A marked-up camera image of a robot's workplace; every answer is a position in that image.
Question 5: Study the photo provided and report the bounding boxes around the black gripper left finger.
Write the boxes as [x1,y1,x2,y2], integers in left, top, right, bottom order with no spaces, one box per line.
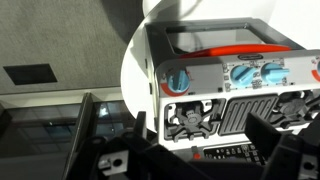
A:
[64,111,214,180]

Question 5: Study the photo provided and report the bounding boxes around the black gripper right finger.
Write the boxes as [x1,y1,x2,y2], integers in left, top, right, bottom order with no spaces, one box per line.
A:
[245,112,320,180]

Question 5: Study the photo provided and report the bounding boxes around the grey toy stove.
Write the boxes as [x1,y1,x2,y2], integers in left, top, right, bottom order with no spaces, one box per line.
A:
[144,17,320,168]

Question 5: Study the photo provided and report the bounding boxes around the light blue stove knob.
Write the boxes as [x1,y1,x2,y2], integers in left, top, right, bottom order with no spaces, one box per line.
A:
[230,64,260,90]
[166,69,191,95]
[260,62,291,85]

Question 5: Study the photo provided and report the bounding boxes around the dark rectangular floor panel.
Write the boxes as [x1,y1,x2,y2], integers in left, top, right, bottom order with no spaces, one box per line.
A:
[2,63,58,86]

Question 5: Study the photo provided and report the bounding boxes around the dark glass partition frame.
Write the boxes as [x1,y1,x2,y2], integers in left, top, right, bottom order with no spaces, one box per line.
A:
[0,92,136,180]

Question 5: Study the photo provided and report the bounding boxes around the red oven door handle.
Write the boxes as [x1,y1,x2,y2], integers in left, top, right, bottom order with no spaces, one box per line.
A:
[179,44,293,59]

